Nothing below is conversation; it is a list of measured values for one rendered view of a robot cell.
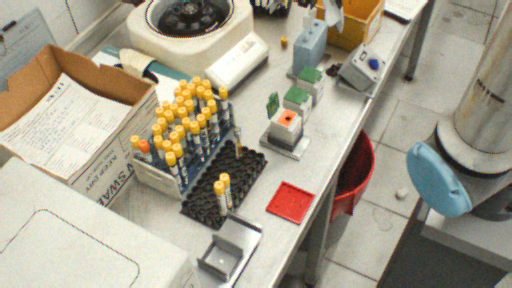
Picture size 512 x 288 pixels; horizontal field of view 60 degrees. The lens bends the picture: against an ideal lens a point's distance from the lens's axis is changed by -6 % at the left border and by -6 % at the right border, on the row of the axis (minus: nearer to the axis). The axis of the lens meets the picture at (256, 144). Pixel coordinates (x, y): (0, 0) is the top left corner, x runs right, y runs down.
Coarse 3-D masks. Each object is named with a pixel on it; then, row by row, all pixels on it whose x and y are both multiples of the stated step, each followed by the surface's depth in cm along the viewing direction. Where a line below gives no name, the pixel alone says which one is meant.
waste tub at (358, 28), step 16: (320, 0) 108; (352, 0) 114; (368, 0) 112; (384, 0) 108; (320, 16) 107; (352, 16) 117; (368, 16) 115; (336, 32) 108; (352, 32) 105; (368, 32) 106; (352, 48) 109
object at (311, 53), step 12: (324, 24) 101; (300, 36) 99; (312, 36) 99; (324, 36) 103; (300, 48) 97; (312, 48) 97; (324, 48) 106; (300, 60) 100; (312, 60) 100; (324, 60) 107; (288, 72) 105
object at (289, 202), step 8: (280, 184) 87; (288, 184) 87; (280, 192) 87; (288, 192) 87; (296, 192) 87; (304, 192) 86; (272, 200) 85; (280, 200) 86; (288, 200) 86; (296, 200) 86; (304, 200) 86; (312, 200) 85; (272, 208) 85; (280, 208) 85; (288, 208) 85; (296, 208) 85; (304, 208) 85; (280, 216) 84; (288, 216) 83; (296, 216) 84; (296, 224) 83
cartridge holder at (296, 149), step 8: (264, 136) 94; (272, 136) 91; (304, 136) 93; (264, 144) 93; (272, 144) 92; (280, 144) 91; (288, 144) 89; (296, 144) 91; (304, 144) 92; (280, 152) 92; (288, 152) 91; (296, 152) 91; (304, 152) 92
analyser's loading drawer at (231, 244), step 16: (224, 224) 79; (240, 224) 79; (256, 224) 76; (224, 240) 74; (240, 240) 77; (256, 240) 77; (208, 256) 75; (224, 256) 75; (240, 256) 74; (208, 272) 74; (224, 272) 70
